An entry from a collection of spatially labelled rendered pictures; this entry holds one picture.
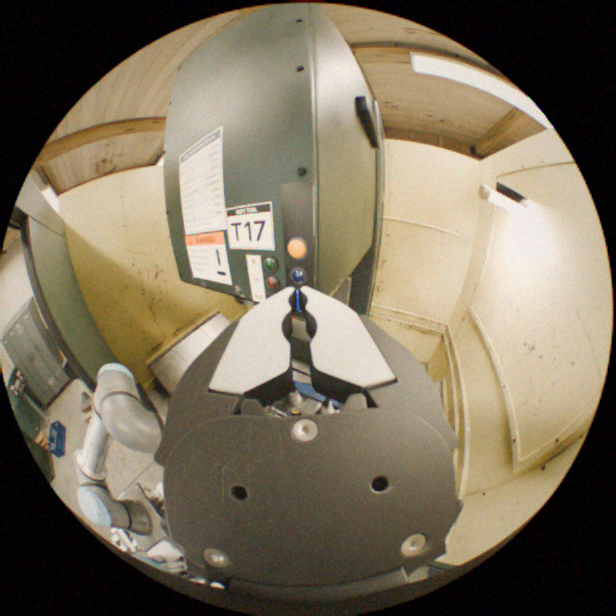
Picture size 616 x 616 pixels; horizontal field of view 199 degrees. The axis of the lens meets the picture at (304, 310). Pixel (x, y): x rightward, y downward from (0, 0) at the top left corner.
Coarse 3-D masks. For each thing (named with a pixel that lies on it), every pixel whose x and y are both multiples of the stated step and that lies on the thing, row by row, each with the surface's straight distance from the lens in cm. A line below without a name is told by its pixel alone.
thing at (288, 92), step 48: (240, 48) 51; (288, 48) 39; (336, 48) 55; (192, 96) 55; (240, 96) 37; (288, 96) 30; (336, 96) 37; (192, 144) 45; (240, 144) 32; (288, 144) 26; (336, 144) 31; (240, 192) 30; (336, 192) 29; (336, 240) 30; (240, 288) 35; (336, 288) 34
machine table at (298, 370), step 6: (294, 366) 112; (300, 366) 112; (294, 372) 109; (300, 372) 113; (306, 372) 109; (300, 378) 106; (306, 378) 106; (276, 408) 97; (282, 408) 97; (282, 414) 96; (288, 414) 95
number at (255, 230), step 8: (256, 216) 27; (264, 216) 26; (248, 224) 29; (256, 224) 28; (264, 224) 27; (248, 232) 29; (256, 232) 28; (264, 232) 27; (248, 240) 29; (256, 240) 28; (264, 240) 27
